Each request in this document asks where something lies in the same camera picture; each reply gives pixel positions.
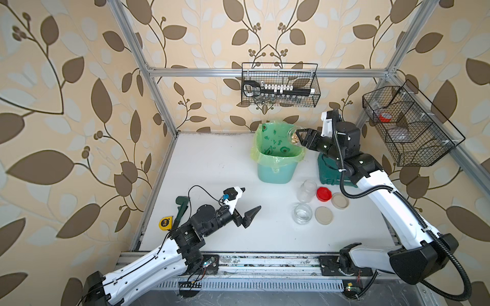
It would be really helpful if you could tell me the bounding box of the red jar lid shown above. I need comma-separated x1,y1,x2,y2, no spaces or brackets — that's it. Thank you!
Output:
316,187,333,202

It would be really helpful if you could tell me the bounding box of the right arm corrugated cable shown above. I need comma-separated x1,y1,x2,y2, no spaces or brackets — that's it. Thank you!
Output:
331,114,472,302

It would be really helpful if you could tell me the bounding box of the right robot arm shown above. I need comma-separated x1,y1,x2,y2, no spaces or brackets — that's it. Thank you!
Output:
291,120,464,284

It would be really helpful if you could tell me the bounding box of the right wire basket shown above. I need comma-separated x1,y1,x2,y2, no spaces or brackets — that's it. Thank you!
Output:
362,80,466,167

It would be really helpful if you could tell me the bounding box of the yellow tape measure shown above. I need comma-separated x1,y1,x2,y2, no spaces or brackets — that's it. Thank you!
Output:
158,216,173,231

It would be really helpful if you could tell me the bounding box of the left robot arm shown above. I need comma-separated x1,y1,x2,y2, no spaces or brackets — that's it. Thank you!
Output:
79,205,261,305

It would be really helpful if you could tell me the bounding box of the back wire basket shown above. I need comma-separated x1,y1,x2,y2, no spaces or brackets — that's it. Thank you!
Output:
241,62,321,108

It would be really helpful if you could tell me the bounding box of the yellow-green bin liner bag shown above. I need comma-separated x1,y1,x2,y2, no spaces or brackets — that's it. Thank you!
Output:
251,122,305,172

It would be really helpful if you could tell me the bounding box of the red object in basket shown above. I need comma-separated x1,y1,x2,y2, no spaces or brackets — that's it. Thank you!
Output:
378,112,393,123

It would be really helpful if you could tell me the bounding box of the green plastic tool case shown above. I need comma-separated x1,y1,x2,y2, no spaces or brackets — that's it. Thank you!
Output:
317,153,341,186

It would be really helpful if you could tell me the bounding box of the beige jar lid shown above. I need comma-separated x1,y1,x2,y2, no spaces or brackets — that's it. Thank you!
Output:
315,207,334,225
331,193,350,210

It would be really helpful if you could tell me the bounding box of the wire basket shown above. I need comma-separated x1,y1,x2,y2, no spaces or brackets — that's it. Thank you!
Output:
241,62,321,108
362,80,466,167

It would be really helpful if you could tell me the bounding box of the beige-lid jar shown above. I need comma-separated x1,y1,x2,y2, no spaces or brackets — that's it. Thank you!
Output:
288,126,301,146
292,203,313,225

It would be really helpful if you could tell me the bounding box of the green plastic trash bin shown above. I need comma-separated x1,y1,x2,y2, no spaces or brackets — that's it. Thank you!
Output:
257,122,303,184

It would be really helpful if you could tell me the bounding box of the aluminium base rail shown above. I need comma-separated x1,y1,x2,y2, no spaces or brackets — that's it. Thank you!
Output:
112,252,430,279

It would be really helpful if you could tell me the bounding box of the black socket wrench set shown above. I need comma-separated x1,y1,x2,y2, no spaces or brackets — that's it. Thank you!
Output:
242,80,316,98

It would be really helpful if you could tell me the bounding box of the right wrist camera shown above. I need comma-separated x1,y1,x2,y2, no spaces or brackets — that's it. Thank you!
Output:
321,108,340,138

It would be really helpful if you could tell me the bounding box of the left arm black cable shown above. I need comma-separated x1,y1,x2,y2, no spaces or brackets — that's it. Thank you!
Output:
76,185,225,306

